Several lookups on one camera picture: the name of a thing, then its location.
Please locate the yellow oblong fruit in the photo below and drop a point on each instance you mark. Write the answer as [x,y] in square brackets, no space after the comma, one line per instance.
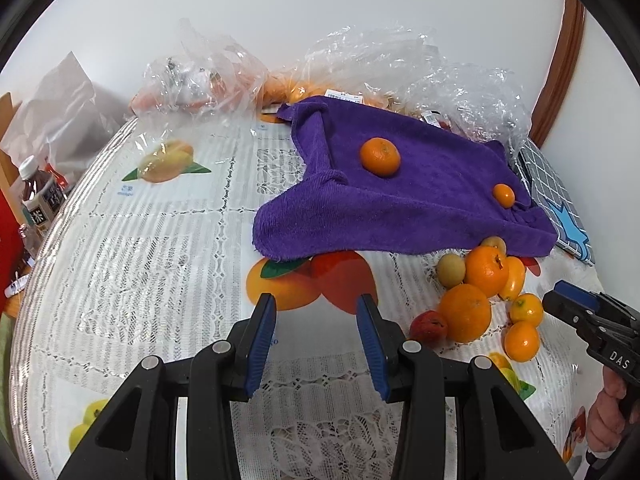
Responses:
[516,275]

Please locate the large orange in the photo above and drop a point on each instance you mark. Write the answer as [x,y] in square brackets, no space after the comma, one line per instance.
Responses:
[465,312]

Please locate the wooden door frame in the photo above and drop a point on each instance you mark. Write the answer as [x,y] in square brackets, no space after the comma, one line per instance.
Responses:
[560,70]

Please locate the white plastic bag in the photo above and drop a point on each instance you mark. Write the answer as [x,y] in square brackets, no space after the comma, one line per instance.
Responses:
[55,110]

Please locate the grid-pattern notebook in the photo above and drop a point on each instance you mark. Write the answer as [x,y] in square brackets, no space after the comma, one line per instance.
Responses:
[552,190]

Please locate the small kumquat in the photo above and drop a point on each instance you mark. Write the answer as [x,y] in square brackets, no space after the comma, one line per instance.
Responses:
[504,196]

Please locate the person's right hand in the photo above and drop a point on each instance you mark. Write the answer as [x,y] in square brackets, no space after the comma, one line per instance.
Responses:
[607,420]

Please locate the bagged oranges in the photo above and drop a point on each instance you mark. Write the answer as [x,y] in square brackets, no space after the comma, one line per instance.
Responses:
[282,90]

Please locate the yellow-green round fruit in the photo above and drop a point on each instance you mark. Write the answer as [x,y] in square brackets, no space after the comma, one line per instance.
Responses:
[450,270]

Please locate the orange with stem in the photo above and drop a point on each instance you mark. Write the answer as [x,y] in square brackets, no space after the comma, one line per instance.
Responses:
[485,270]

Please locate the red cloth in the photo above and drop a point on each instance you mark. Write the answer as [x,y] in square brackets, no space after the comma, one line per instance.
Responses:
[11,250]

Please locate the tea bottle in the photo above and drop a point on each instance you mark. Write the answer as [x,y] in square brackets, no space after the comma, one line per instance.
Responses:
[41,200]

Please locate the mandarin orange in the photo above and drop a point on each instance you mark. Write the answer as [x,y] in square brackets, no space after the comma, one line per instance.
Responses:
[380,156]

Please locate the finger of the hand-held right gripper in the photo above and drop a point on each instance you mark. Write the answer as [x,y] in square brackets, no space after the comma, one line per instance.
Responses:
[575,292]
[567,312]

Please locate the purple towel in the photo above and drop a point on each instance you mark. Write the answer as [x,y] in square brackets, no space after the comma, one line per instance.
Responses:
[400,200]

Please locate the pale round fruit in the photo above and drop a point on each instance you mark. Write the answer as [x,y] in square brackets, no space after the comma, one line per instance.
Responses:
[494,243]

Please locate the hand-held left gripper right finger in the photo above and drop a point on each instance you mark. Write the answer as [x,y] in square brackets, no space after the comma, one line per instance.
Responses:
[370,345]

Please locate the red fruit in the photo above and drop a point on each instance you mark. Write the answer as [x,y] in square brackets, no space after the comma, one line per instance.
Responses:
[427,327]

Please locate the small orange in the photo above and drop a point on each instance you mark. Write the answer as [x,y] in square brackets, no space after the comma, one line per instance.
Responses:
[521,341]
[526,310]

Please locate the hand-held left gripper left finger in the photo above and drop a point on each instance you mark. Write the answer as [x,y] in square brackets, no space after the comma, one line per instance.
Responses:
[262,342]

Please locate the clear plastic bag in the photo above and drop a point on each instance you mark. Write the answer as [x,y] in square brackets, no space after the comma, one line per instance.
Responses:
[475,100]
[360,60]
[200,70]

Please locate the fruit print lace tablecloth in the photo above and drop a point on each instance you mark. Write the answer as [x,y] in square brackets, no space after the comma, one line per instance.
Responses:
[175,260]

